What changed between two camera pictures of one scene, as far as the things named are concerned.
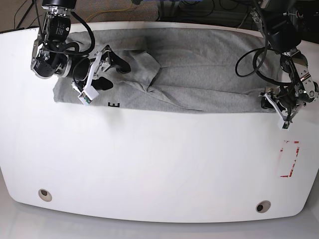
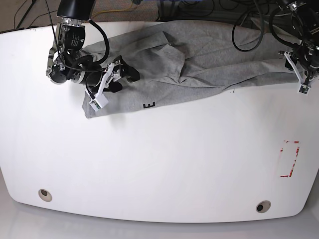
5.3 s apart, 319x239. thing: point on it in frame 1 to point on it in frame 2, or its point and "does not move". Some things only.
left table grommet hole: (45, 195) does not move
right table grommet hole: (263, 206) does not move
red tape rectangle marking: (295, 160) does not move
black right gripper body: (266, 103) to (299, 57)
